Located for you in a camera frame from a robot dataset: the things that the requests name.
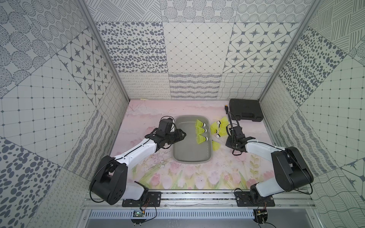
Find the grey plastic storage box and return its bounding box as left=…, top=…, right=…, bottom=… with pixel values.
left=172, top=116, right=213, bottom=164

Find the green circuit board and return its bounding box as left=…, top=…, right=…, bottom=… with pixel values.
left=133, top=210, right=145, bottom=218

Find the black plastic tool case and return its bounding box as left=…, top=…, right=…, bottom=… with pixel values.
left=229, top=99, right=264, bottom=122

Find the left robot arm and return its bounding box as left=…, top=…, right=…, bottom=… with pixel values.
left=89, top=128, right=186, bottom=205

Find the yellow shuttlecock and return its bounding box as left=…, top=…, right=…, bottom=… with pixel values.
left=210, top=122, right=220, bottom=135
left=195, top=127, right=207, bottom=135
left=212, top=141, right=221, bottom=152
left=195, top=119, right=206, bottom=128
left=196, top=135, right=209, bottom=144
left=216, top=128, right=228, bottom=138
left=217, top=116, right=230, bottom=129

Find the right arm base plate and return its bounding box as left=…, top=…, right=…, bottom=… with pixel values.
left=234, top=189, right=275, bottom=207

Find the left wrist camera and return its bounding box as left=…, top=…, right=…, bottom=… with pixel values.
left=158, top=116, right=175, bottom=133

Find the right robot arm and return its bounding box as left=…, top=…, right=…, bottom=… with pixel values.
left=226, top=125, right=314, bottom=200

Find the aluminium mounting rail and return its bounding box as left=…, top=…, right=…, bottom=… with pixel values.
left=81, top=189, right=316, bottom=210

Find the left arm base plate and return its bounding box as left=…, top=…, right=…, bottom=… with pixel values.
left=122, top=192, right=162, bottom=208

